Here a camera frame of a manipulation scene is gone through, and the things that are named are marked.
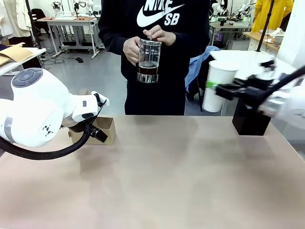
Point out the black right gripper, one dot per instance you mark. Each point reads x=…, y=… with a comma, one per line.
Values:
x=258, y=88

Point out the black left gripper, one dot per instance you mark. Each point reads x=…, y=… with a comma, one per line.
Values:
x=76, y=126

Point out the small cardboard box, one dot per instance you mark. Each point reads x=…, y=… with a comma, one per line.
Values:
x=84, y=92
x=108, y=128

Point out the white paper cup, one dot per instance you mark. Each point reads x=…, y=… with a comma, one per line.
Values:
x=214, y=100

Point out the glass french press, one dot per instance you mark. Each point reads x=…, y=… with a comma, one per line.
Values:
x=147, y=71

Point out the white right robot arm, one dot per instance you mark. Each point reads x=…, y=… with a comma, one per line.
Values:
x=293, y=112

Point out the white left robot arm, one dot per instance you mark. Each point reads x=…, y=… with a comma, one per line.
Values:
x=35, y=107

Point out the person's left hand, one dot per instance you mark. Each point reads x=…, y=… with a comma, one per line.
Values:
x=162, y=35

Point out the person's right hand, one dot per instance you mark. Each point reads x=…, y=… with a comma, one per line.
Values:
x=129, y=50

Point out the white side table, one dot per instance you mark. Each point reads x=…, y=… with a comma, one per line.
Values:
x=238, y=57

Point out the black box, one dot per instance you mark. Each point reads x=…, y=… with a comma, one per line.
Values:
x=250, y=124

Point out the blue cloth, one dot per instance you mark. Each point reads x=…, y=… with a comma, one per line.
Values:
x=194, y=69

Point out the wooden table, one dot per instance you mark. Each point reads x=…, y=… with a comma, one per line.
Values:
x=257, y=38

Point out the stack of white cups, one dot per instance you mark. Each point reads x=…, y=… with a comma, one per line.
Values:
x=277, y=41

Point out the grey lab workbench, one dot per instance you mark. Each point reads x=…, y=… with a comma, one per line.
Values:
x=226, y=24

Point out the person in black hoodie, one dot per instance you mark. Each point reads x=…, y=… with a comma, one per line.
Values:
x=155, y=100

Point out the black tripod pole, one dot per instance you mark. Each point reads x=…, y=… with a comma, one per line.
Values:
x=33, y=23
x=264, y=28

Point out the person in yellow coat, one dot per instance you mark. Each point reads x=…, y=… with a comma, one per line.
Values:
x=278, y=14

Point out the white lab workbench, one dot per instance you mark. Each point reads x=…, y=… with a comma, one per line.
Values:
x=71, y=23

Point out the brown paper sheet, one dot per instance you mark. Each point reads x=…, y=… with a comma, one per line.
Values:
x=14, y=52

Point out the black office chair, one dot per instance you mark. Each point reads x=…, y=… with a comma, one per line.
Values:
x=40, y=16

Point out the white hanging garment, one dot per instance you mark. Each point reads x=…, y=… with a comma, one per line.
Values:
x=14, y=16

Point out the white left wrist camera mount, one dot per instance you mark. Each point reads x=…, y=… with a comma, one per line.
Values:
x=103, y=101

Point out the black chair frame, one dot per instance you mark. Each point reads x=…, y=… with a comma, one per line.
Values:
x=199, y=95

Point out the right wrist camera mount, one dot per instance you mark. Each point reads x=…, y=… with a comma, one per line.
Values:
x=267, y=64

